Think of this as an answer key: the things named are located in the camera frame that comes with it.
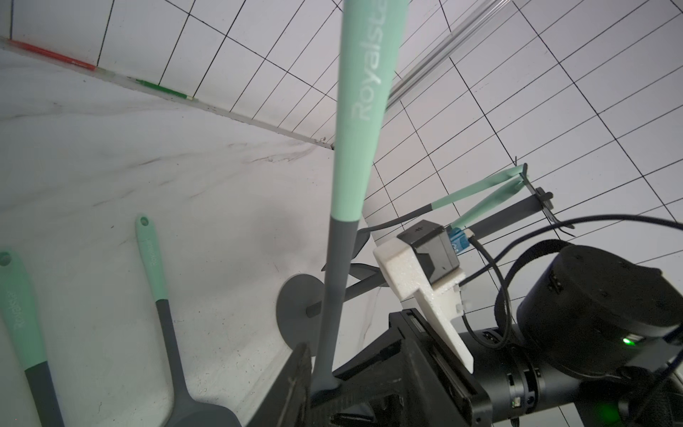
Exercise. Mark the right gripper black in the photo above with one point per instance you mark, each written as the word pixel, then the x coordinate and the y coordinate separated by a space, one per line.
pixel 406 377

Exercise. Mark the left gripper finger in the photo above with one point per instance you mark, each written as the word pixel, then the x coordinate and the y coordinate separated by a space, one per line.
pixel 288 402

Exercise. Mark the grey utensil green handle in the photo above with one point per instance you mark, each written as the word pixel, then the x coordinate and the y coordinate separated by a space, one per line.
pixel 19 312

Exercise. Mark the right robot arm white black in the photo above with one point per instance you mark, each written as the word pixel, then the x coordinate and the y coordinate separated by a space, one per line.
pixel 595 331

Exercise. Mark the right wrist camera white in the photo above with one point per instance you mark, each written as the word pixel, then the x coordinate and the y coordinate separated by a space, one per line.
pixel 421 264

